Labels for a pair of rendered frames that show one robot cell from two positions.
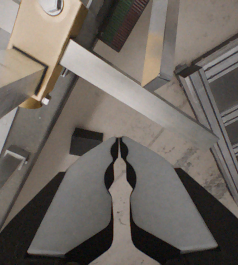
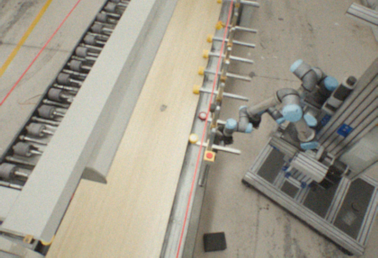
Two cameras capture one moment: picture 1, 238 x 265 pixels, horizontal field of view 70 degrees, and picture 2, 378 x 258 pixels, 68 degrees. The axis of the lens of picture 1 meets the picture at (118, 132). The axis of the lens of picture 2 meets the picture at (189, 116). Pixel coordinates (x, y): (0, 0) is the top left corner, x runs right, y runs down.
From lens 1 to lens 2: 230 cm
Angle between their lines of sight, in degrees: 62
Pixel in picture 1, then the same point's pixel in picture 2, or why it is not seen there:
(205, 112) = (264, 186)
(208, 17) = (242, 159)
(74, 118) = (200, 229)
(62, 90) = not seen: hidden behind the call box
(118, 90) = (220, 148)
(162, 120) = (229, 150)
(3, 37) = (190, 161)
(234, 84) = (267, 171)
